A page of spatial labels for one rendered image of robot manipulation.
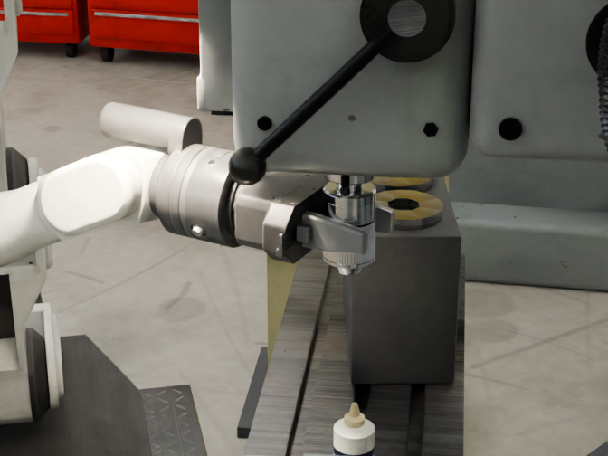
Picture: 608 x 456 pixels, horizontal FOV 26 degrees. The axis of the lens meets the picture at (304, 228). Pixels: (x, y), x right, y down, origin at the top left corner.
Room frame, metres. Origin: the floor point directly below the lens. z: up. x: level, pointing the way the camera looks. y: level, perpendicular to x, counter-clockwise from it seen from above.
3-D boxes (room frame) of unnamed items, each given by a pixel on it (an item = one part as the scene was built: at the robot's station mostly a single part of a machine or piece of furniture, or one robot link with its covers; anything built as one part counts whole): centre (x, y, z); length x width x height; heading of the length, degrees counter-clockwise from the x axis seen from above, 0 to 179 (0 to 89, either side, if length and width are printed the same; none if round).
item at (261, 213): (1.12, 0.04, 1.23); 0.13 x 0.12 x 0.10; 152
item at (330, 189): (1.08, -0.04, 1.26); 0.05 x 0.05 x 0.01
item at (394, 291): (1.43, -0.11, 1.03); 0.22 x 0.12 x 0.20; 1
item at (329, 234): (1.05, -0.02, 1.23); 0.06 x 0.02 x 0.03; 62
